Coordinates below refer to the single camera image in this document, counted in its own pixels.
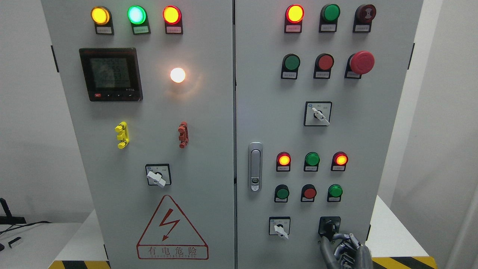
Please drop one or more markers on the grey left cabinet door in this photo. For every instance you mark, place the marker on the grey left cabinet door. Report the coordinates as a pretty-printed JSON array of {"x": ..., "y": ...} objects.
[{"x": 203, "y": 172}]

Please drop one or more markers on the red lit indicator top right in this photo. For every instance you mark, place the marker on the red lit indicator top right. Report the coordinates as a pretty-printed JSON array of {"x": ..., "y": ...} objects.
[{"x": 293, "y": 19}]

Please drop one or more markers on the grey right cabinet door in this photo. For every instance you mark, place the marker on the grey right cabinet door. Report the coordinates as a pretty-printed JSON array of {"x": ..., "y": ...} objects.
[{"x": 270, "y": 110}]

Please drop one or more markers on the yellow terminal connector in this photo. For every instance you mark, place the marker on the yellow terminal connector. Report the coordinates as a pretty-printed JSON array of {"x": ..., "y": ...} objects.
[{"x": 122, "y": 136}]

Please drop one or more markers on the green indicator middle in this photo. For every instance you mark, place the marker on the green indicator middle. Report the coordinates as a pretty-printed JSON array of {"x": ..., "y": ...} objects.
[{"x": 311, "y": 162}]

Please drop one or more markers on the green push button lower left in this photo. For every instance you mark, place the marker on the green push button lower left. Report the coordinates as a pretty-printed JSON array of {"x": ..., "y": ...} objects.
[{"x": 281, "y": 194}]

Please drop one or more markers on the red indicator middle right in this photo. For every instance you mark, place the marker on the red indicator middle right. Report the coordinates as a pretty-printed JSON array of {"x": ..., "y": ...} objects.
[{"x": 339, "y": 161}]

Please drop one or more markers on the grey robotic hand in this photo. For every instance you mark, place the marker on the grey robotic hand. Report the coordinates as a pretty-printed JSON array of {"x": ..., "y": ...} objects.
[{"x": 349, "y": 253}]

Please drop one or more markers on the green push button lower right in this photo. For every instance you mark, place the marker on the green push button lower right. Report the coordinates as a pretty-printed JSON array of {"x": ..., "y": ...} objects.
[{"x": 335, "y": 192}]

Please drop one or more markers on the red emergency stop button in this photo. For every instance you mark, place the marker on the red emergency stop button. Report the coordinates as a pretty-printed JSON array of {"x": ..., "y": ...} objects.
[{"x": 359, "y": 64}]

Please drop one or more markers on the red lit indicator light left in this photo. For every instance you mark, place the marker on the red lit indicator light left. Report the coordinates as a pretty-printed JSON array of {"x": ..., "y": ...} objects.
[{"x": 172, "y": 20}]

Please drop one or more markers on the white selector switch upper right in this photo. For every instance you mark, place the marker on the white selector switch upper right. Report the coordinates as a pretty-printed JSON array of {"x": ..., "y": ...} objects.
[{"x": 317, "y": 113}]

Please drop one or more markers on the red push button lower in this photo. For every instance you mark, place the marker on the red push button lower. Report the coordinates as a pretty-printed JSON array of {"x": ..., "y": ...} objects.
[{"x": 308, "y": 193}]

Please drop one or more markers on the green push button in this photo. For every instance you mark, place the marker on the green push button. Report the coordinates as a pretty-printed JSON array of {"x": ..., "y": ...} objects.
[
  {"x": 335, "y": 192},
  {"x": 290, "y": 66},
  {"x": 281, "y": 194}
]

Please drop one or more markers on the yellow indicator light top left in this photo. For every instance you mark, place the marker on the yellow indicator light top left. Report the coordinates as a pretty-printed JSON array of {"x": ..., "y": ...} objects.
[{"x": 102, "y": 19}]

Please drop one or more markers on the green unlit indicator top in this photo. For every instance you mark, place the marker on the green unlit indicator top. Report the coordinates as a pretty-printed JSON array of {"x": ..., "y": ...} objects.
[{"x": 329, "y": 18}]

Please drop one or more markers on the red terminal connector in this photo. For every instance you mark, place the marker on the red terminal connector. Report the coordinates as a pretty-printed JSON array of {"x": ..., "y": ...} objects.
[{"x": 183, "y": 135}]

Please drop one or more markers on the red lit indicator middle left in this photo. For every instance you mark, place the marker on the red lit indicator middle left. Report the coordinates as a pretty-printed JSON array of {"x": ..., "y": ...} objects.
[{"x": 283, "y": 162}]

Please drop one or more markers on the silver door latch handle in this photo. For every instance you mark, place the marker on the silver door latch handle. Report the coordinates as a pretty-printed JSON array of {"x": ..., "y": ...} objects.
[{"x": 255, "y": 166}]

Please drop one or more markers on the black digital power meter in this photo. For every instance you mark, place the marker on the black digital power meter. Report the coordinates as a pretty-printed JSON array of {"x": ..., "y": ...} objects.
[{"x": 111, "y": 74}]

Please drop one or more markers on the white selector switch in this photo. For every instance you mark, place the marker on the white selector switch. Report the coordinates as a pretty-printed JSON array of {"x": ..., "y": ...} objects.
[
  {"x": 317, "y": 113},
  {"x": 280, "y": 226}
]

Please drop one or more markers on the black device with antenna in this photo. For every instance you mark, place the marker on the black device with antenna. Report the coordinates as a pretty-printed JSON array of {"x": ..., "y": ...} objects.
[{"x": 9, "y": 219}]

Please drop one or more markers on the small white usb stick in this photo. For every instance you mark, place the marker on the small white usb stick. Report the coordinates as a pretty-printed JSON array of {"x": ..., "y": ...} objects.
[{"x": 14, "y": 242}]

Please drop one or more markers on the dark red buzzer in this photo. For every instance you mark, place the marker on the dark red buzzer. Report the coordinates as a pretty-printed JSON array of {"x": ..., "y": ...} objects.
[{"x": 364, "y": 16}]

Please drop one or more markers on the black rotary knob switch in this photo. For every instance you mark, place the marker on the black rotary knob switch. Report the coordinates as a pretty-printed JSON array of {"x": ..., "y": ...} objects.
[{"x": 329, "y": 226}]

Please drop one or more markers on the red push button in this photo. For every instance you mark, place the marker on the red push button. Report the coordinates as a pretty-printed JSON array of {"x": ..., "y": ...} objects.
[
  {"x": 308, "y": 193},
  {"x": 323, "y": 66}
]

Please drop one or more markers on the grey cabinet door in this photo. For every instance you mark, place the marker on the grey cabinet door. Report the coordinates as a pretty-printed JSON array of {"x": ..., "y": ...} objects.
[
  {"x": 270, "y": 110},
  {"x": 203, "y": 172}
]

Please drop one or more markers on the red push button upper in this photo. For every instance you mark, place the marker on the red push button upper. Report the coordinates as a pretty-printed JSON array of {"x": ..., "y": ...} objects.
[{"x": 323, "y": 66}]

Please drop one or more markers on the white selector switch lower right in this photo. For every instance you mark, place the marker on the white selector switch lower right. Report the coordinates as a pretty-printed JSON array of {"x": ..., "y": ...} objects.
[{"x": 280, "y": 226}]

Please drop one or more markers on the green lit indicator light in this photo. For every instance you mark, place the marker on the green lit indicator light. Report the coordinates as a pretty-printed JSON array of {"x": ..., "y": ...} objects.
[{"x": 138, "y": 20}]

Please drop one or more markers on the white selector switch left door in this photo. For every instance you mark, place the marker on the white selector switch left door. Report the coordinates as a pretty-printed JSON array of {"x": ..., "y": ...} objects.
[{"x": 158, "y": 175}]

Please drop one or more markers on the green push button upper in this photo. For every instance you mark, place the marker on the green push button upper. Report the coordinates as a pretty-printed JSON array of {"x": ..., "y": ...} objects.
[{"x": 290, "y": 66}]

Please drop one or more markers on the white glowing lamp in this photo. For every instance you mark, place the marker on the white glowing lamp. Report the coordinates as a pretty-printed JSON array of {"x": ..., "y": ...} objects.
[{"x": 177, "y": 75}]

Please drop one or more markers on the red electric hazard sticker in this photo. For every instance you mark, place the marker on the red electric hazard sticker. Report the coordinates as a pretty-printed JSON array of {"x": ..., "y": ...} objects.
[{"x": 170, "y": 235}]

